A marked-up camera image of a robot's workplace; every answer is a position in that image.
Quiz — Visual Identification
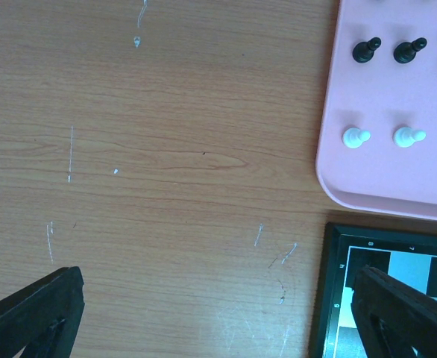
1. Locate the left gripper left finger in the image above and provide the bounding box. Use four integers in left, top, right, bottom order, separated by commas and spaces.
0, 266, 85, 357

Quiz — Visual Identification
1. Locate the pink plastic tray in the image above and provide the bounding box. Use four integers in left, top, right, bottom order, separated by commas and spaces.
315, 1, 437, 220

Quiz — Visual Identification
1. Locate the black pawn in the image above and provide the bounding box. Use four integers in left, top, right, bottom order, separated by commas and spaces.
393, 37, 427, 64
352, 37, 382, 63

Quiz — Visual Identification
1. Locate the black white chessboard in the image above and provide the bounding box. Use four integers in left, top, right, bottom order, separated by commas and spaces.
308, 222, 437, 357

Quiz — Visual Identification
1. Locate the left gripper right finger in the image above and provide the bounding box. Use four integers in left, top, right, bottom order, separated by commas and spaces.
351, 266, 437, 357

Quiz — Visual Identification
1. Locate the white pawn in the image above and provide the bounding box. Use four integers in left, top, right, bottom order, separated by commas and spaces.
393, 127, 427, 148
342, 128, 371, 149

